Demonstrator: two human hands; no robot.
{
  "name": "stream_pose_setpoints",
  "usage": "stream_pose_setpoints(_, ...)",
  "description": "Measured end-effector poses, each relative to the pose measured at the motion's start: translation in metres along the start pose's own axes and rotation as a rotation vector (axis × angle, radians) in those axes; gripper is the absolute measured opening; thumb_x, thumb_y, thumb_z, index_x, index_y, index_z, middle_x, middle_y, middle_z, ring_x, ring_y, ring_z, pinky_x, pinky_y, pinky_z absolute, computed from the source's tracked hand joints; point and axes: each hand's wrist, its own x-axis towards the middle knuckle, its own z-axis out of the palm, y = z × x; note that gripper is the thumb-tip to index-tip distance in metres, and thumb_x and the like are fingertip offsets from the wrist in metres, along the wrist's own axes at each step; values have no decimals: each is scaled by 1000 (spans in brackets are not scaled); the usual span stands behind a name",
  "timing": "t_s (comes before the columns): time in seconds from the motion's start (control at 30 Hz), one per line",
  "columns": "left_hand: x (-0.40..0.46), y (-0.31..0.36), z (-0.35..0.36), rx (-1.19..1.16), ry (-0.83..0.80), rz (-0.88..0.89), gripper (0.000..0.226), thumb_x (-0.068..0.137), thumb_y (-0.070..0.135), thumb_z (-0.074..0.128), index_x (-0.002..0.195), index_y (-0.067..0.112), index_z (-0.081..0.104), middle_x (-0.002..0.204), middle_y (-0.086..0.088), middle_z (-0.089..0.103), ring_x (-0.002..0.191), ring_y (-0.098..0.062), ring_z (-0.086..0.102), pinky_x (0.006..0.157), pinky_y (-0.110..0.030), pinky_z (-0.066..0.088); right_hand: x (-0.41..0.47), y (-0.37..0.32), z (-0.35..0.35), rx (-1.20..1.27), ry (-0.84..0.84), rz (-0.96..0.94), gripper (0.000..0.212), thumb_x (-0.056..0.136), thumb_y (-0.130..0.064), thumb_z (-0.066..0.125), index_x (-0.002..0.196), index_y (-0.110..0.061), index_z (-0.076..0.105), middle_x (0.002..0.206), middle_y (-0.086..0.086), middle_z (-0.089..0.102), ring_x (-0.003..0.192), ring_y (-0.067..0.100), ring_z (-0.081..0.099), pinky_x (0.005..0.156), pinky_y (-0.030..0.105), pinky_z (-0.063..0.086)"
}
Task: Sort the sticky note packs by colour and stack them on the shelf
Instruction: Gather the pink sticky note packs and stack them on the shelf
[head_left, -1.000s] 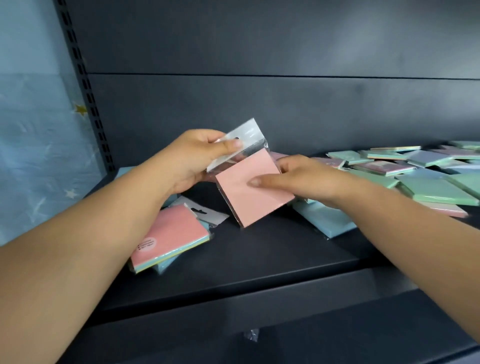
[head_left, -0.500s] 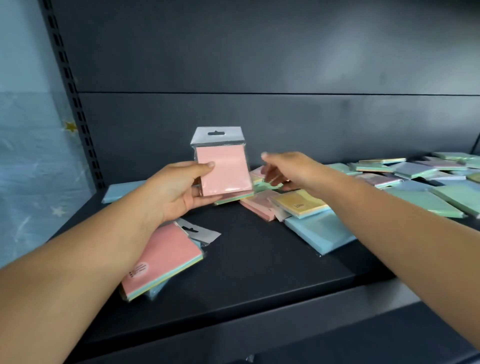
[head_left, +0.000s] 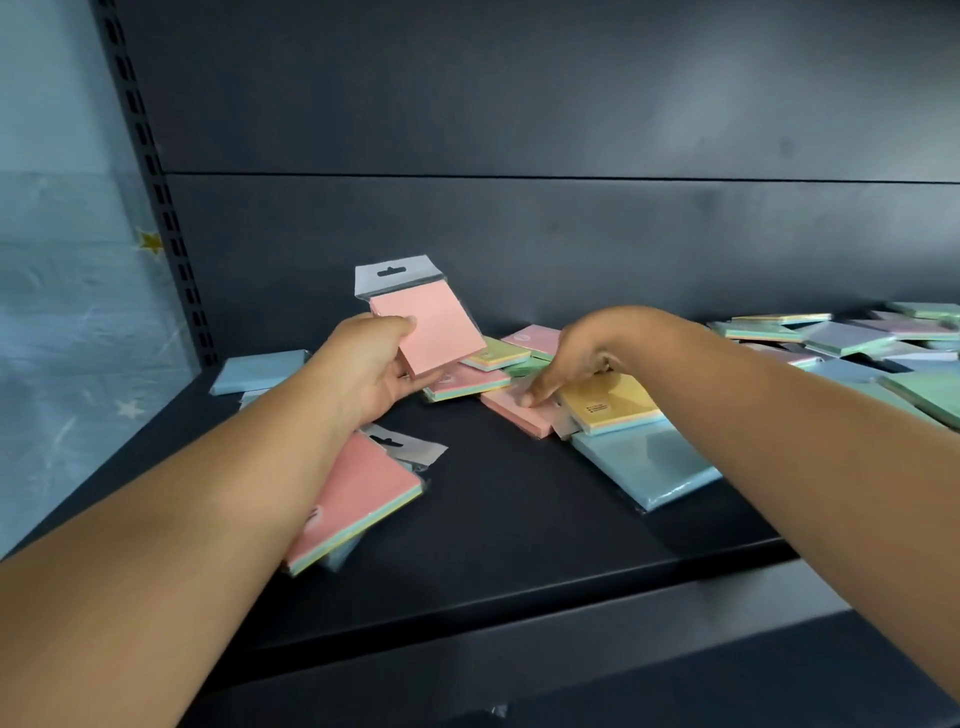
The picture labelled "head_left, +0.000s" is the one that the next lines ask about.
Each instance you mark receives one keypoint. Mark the person's right hand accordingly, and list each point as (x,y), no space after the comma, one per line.
(589,345)

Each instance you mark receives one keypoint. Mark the person's left hand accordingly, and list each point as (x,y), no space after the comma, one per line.
(360,367)

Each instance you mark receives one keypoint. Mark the person's right fingers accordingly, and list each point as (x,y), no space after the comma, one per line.
(541,390)

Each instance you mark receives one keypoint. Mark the person's left thumb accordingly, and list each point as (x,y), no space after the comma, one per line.
(390,325)

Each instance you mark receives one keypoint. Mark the pink sticky note pack with hang tab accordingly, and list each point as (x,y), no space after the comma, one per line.
(439,322)

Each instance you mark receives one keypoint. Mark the person's right forearm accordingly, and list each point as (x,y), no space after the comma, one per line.
(787,435)

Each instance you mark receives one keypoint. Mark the person's left forearm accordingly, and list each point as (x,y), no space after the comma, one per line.
(172,547)

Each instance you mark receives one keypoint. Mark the salmon pink sticky note pack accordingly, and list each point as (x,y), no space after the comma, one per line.
(510,416)

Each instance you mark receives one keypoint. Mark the yellow-green sticky note pack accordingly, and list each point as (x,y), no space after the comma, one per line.
(495,352)

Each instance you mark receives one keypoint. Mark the yellow sticky note pack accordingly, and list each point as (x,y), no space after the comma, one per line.
(611,401)

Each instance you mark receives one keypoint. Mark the pink and green sticky note pack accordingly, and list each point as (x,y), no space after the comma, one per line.
(465,381)

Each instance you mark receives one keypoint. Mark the large blue sticky note pack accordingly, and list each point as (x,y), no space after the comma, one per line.
(645,465)

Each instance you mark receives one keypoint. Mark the light blue sticky note pack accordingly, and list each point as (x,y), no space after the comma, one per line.
(255,371)

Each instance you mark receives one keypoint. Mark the dark metal shelf unit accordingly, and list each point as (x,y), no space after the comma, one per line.
(525,225)

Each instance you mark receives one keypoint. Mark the large pink sticky note pack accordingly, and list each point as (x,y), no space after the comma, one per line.
(356,495)

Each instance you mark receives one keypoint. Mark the slotted metal shelf upright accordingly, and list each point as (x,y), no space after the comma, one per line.
(161,202)

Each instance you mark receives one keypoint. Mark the pile of pastel note packs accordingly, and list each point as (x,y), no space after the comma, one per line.
(855,345)

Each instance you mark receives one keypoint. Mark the blue star-print curtain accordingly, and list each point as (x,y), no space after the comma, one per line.
(67,262)

